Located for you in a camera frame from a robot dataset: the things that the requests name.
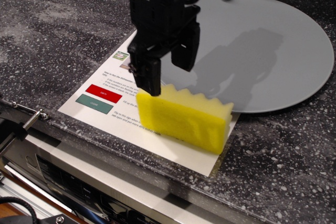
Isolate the black cable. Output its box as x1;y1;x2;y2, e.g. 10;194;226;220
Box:
0;196;44;224

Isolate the grey round plate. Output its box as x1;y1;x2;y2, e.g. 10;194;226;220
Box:
161;0;334;113

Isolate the laminated dishwasher instruction sheet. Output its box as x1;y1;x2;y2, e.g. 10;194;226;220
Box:
57;31;241;178

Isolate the metal clamp with spring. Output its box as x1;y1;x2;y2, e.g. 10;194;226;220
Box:
1;101;50;158

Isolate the black bracket with screw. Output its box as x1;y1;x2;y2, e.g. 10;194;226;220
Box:
39;214;78;224

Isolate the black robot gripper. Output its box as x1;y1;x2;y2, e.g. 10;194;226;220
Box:
128;0;200;97

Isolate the yellow sponge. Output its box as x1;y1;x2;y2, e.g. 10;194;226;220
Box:
136;84;234;154

